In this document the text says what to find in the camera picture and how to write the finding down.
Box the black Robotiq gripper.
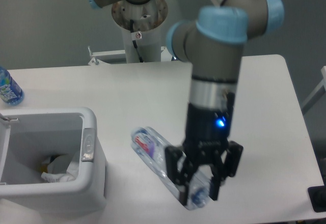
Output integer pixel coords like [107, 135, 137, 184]
[165, 103, 243, 206]

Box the crushed clear plastic water bottle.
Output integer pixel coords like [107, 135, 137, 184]
[131, 127, 210, 210]

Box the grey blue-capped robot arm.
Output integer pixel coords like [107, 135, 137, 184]
[88, 0, 284, 205]

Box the trash inside the can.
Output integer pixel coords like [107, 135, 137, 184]
[38, 154, 69, 174]

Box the white plastic trash can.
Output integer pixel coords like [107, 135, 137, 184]
[1, 107, 107, 213]

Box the black clamp at table edge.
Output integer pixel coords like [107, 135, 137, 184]
[308, 185, 325, 213]

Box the blue labelled drink bottle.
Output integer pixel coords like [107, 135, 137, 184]
[1, 67, 24, 106]

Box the white pedestal base frame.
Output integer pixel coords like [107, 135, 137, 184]
[88, 46, 177, 66]

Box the white frame at right edge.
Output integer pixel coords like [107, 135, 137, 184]
[301, 66, 325, 115]

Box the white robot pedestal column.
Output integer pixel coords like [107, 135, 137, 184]
[112, 0, 168, 63]

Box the black pedestal cable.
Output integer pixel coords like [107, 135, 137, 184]
[129, 19, 144, 63]

